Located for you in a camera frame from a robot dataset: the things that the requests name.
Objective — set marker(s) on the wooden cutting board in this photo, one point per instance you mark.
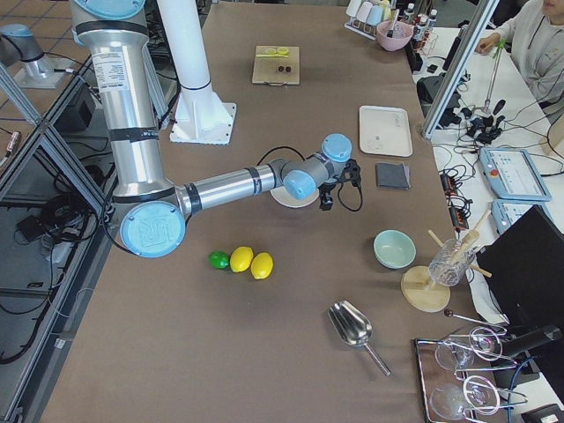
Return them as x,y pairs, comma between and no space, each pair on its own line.
265,69

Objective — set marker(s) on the pink bowl with ice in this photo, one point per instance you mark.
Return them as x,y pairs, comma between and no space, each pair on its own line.
402,34

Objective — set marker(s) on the white wire cup rack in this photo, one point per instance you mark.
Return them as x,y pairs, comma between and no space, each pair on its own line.
365,16

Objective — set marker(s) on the yellow lemon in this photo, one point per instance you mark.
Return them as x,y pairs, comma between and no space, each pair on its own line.
241,259
261,266

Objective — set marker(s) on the metal muddler black tip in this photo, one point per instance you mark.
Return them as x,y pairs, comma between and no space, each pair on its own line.
393,22

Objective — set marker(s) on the wire glass rack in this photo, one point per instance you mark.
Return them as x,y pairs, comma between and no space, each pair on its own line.
456,376

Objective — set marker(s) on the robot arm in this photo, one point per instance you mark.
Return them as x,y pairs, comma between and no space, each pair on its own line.
156,211

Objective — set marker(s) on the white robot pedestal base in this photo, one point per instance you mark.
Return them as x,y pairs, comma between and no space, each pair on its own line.
201,116

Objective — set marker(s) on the cream round plate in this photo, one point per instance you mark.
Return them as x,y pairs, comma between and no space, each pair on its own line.
282,196

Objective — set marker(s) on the grey folded cloth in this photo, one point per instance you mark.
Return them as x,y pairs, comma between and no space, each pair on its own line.
392,175

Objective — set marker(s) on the black monitor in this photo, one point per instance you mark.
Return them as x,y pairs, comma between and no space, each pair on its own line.
526,263

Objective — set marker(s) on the seated person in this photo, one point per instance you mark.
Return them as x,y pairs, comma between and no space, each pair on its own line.
535,35

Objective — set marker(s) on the aluminium frame post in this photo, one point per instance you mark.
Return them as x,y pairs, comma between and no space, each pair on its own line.
484,11

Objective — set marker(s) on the clear textured glass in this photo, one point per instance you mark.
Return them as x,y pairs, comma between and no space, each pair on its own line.
450,263

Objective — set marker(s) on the mint green bowl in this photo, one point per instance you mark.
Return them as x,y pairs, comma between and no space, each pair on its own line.
394,249

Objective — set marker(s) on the wooden cup stand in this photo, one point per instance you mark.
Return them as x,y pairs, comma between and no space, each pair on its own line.
427,288

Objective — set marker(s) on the green lime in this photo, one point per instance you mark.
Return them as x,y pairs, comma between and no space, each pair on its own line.
219,259

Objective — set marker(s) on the metal ice scoop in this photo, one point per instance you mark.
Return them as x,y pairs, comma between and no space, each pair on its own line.
355,329

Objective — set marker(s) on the blue teach pendant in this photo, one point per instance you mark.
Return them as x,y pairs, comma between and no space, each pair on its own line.
506,212
513,175

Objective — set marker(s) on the cream rabbit tray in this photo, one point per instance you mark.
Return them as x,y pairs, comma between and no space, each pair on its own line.
385,131

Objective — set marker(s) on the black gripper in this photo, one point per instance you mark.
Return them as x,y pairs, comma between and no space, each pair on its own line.
329,188

